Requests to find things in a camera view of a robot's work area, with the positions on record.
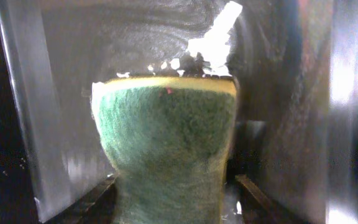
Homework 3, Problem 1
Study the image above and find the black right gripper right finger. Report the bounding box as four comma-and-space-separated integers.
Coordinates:
235, 175, 308, 224

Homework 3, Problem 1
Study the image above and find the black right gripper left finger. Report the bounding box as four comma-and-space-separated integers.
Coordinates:
47, 175, 116, 224

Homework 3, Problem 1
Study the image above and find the green yellow sponge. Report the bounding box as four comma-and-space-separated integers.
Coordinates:
91, 77, 237, 223

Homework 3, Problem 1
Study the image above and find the black water tray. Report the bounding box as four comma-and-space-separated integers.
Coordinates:
0, 1, 358, 223

